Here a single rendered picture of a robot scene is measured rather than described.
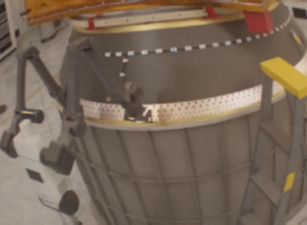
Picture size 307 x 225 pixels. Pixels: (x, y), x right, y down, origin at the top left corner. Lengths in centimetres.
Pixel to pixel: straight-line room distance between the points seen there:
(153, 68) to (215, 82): 34
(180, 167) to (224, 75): 58
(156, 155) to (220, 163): 37
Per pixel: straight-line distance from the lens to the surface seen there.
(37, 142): 219
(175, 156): 278
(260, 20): 244
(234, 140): 274
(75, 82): 215
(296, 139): 208
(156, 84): 269
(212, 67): 265
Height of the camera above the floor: 240
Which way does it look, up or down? 27 degrees down
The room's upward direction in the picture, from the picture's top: 15 degrees counter-clockwise
